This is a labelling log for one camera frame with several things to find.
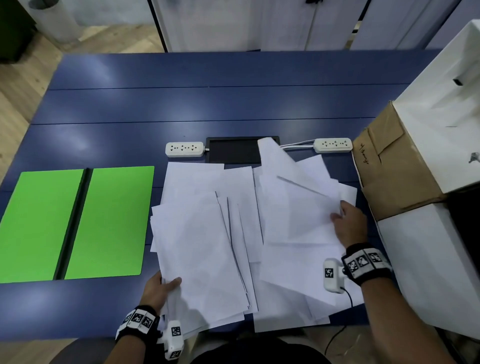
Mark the person's left hand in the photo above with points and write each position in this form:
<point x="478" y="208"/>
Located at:
<point x="155" y="294"/>

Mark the person's right hand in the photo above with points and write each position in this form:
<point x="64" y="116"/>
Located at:
<point x="352" y="225"/>

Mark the pile of white papers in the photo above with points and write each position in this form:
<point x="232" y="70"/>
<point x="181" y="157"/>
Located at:
<point x="195" y="240"/>

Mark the green folder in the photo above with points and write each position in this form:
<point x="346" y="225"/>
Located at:
<point x="108" y="221"/>

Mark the person's left forearm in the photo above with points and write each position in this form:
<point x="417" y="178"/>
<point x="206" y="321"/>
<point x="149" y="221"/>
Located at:
<point x="125" y="350"/>

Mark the person's right forearm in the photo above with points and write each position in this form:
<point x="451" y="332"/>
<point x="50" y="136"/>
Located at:
<point x="405" y="326"/>

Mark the person's black clothing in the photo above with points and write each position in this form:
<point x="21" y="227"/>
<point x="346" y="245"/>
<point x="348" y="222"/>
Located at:
<point x="262" y="354"/>

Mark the left marker wristband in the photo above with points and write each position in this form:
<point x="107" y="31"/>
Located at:
<point x="137" y="320"/>

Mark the marker wristband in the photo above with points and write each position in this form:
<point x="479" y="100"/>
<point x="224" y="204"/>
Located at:
<point x="137" y="320"/>
<point x="365" y="262"/>

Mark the right marker wristband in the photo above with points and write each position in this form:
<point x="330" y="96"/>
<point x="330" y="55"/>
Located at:
<point x="365" y="262"/>

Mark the brown cardboard box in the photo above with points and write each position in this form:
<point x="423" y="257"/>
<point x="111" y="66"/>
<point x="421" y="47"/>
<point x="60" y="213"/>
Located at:
<point x="397" y="180"/>

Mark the white power strip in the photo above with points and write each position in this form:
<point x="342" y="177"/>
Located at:
<point x="184" y="149"/>
<point x="333" y="145"/>

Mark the white cabinet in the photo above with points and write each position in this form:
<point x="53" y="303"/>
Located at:
<point x="427" y="262"/>

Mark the metal keys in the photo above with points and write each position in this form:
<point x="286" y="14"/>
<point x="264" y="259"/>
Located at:
<point x="474" y="158"/>

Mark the black hanging item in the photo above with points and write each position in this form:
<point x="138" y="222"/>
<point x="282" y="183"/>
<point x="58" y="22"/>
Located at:
<point x="314" y="1"/>

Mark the white partition panels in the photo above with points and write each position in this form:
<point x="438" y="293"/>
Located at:
<point x="243" y="22"/>

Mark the grey plant pot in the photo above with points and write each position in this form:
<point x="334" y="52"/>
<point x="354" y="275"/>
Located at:
<point x="56" y="22"/>

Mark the dark green cabinet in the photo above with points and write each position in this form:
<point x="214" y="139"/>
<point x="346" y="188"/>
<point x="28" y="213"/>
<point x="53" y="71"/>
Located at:
<point x="15" y="33"/>

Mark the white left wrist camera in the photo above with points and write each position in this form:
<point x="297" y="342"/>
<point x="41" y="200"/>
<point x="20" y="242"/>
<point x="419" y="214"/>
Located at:
<point x="173" y="339"/>

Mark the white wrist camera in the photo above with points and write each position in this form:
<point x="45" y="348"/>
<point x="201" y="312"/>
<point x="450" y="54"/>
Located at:
<point x="173" y="339"/>
<point x="333" y="275"/>

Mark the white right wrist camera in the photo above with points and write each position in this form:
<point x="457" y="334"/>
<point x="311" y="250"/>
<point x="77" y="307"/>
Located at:
<point x="333" y="275"/>

